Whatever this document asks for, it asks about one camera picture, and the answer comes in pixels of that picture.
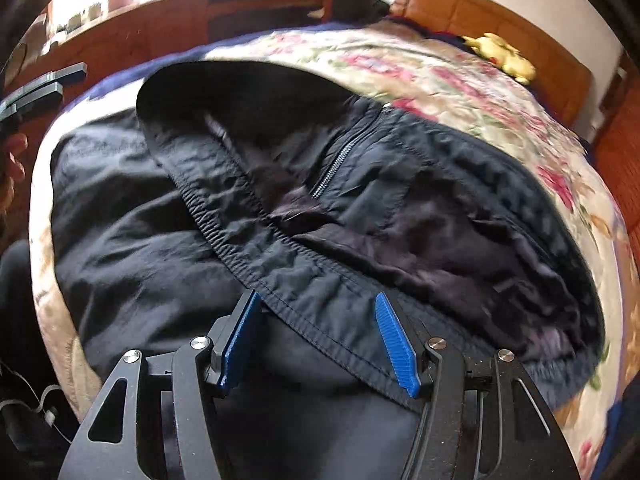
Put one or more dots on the person's left hand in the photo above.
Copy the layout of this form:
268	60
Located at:
12	160

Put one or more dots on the wooden desk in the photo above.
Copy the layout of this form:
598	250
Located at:
165	25

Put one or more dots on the yellow plush toy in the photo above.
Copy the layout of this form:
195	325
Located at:
505	57

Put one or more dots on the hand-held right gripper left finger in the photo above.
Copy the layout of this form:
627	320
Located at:
240	347

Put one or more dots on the black jacket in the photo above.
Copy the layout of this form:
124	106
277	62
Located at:
250	220

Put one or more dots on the wooden bed headboard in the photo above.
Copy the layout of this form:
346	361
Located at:
480	15

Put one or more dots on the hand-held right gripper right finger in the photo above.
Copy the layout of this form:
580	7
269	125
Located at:
396	347

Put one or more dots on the wooden wardrobe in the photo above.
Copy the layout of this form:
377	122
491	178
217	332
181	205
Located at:
622	130

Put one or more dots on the person's dark clothing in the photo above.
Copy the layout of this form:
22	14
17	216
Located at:
22	320

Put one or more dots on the floral blanket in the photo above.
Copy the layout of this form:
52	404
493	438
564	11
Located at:
450	90

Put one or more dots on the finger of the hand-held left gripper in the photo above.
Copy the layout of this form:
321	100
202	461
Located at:
65	73
35	97

